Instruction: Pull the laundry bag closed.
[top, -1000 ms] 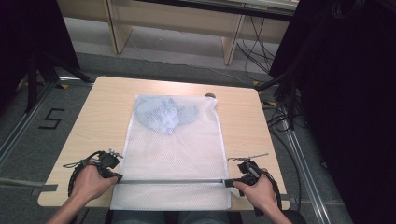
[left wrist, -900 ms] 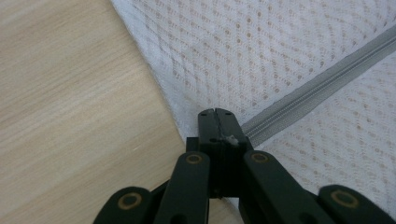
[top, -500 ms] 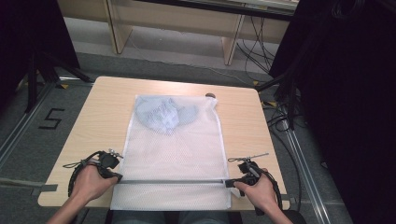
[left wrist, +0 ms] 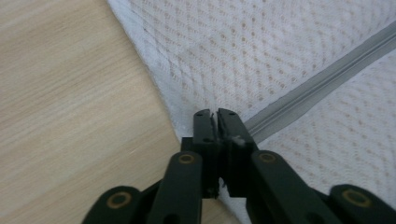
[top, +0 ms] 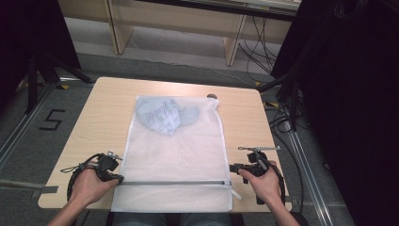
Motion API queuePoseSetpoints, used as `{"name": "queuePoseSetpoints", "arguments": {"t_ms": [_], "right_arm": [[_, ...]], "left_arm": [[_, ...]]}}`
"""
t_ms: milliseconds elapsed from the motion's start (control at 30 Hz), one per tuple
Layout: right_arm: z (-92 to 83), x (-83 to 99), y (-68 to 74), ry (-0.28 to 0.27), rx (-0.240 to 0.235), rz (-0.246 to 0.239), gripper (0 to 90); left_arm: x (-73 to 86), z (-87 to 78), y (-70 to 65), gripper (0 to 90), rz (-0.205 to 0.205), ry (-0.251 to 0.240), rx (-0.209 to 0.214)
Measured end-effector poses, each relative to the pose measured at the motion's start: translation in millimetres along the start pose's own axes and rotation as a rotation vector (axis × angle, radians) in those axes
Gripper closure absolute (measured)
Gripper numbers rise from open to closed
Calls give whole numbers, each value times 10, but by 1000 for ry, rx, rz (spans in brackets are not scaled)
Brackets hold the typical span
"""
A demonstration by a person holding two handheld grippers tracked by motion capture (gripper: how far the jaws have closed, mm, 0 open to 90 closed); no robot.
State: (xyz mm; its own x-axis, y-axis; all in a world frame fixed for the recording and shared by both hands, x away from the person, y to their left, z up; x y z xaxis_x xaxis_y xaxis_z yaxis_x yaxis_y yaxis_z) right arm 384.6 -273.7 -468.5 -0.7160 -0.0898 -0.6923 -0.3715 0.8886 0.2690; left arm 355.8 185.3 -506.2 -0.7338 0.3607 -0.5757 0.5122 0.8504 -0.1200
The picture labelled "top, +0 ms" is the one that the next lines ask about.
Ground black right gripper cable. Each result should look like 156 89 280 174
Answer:
255 158 287 206

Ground person's left hand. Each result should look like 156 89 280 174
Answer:
69 169 120 209

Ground black metal stand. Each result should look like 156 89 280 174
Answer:
24 51 95 115
257 56 302 132

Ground black floor cables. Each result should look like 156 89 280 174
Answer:
238 15 311 208

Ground white mesh laundry bag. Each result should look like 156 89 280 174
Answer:
110 94 243 214

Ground light blue garment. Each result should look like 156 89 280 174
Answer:
135 96 201 137

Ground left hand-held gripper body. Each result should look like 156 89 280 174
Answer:
93 150 124 183

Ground black curtain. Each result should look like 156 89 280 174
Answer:
0 0 82 105
271 0 399 226

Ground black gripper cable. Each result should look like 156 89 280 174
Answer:
60 153 103 202
255 158 287 206

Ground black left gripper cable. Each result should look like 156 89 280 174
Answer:
60 153 103 202

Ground person's legs in jeans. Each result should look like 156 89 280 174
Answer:
112 212 233 226

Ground metal floor rail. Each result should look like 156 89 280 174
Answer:
0 79 59 170
283 121 334 226

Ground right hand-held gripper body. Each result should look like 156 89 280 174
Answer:
237 145 281 177

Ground light wooden shelf unit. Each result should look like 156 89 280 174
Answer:
57 0 302 67

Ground person's right hand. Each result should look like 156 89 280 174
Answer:
238 160 284 205

